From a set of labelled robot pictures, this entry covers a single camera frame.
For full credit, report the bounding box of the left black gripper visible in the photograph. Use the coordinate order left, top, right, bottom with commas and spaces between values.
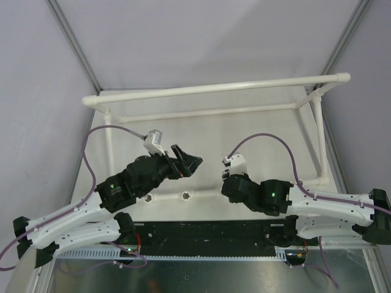
138, 145, 202, 197

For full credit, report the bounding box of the white PVC pipe frame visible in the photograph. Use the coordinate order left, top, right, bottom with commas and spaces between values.
82, 73, 351, 197

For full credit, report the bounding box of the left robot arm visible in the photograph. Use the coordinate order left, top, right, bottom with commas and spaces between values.
13, 145, 203, 267

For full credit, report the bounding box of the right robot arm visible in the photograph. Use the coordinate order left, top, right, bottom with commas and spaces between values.
221, 174, 390, 245

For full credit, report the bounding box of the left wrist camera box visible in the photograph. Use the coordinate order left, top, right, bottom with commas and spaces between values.
143, 129, 165, 155

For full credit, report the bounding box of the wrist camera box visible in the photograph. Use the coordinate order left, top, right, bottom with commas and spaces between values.
143, 129, 165, 155
222, 153, 247, 180

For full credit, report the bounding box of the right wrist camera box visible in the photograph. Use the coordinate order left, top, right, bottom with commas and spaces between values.
222, 153, 247, 180

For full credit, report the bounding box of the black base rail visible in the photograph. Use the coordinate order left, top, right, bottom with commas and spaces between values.
78, 220, 320, 256

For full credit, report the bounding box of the aluminium table frame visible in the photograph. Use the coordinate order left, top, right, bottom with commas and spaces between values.
35, 239, 390, 292

